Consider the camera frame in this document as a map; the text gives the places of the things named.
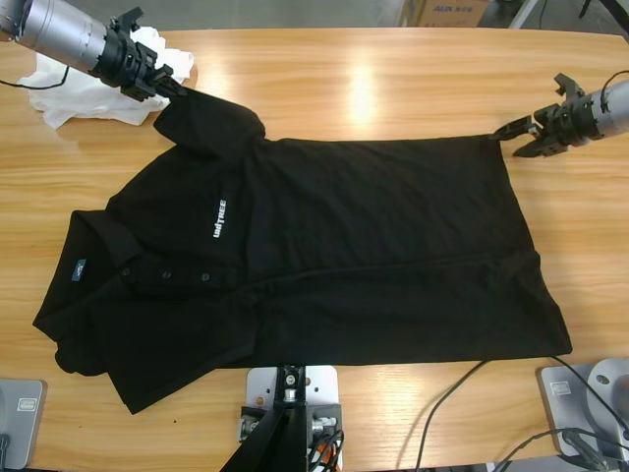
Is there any black tripod leg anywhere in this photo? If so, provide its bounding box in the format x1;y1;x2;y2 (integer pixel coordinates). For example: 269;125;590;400
577;0;629;35

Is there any black cable at base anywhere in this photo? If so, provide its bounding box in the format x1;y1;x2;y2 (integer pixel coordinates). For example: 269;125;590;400
505;426;629;472

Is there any white printed cardboard box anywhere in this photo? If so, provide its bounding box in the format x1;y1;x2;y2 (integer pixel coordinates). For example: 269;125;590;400
396;0;490;29

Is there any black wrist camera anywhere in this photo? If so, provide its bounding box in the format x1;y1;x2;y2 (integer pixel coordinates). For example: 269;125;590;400
109;6;144;34
551;72;587;103

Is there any dark camera post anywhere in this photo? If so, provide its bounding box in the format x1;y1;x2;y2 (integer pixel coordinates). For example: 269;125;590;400
218;362;310;472

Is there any grey metal stand leg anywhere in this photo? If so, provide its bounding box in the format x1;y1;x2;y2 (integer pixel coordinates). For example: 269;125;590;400
507;0;543;30

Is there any black polo shirt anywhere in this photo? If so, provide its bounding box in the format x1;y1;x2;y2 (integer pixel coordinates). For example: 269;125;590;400
31;88;574;417

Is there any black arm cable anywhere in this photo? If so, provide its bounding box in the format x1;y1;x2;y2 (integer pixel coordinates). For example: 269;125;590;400
0;62;71;91

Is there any white folded shirt pile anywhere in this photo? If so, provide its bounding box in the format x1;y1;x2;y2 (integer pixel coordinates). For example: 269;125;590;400
17;26;196;131

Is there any long black table cable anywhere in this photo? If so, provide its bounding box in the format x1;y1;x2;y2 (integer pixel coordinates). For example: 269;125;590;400
415;356;629;472

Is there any black metal corner bracket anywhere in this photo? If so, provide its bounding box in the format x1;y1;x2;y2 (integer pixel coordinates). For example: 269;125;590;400
237;404;269;442
307;402;344;446

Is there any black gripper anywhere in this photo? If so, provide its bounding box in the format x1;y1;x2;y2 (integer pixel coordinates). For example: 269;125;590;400
94;27;189;103
487;94;600;160

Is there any orange cable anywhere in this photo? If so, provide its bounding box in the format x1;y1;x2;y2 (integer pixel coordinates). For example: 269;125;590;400
313;439;341;467

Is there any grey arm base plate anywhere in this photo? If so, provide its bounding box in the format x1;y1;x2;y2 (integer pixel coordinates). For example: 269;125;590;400
537;357;629;461
0;377;49;471

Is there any white mount block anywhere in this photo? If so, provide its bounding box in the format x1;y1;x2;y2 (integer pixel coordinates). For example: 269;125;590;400
245;364;341;443

